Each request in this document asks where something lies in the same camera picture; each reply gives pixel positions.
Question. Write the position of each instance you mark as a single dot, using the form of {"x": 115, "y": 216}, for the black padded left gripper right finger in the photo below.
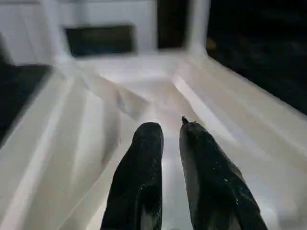
{"x": 216, "y": 187}

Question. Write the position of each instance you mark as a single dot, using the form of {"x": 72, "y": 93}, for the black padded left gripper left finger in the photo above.
{"x": 136, "y": 179}

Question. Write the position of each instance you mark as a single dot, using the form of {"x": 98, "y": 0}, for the white plastic table top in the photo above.
{"x": 72, "y": 119}

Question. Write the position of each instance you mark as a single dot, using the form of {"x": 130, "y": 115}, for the white cabinet with glass doors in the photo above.
{"x": 144, "y": 24}

